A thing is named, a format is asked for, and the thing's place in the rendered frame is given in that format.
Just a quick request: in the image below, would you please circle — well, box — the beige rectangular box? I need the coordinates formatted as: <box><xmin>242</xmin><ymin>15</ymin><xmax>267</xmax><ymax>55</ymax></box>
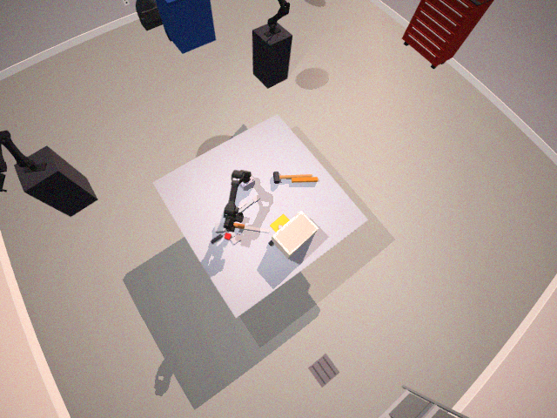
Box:
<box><xmin>268</xmin><ymin>211</ymin><xmax>319</xmax><ymax>259</ymax></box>

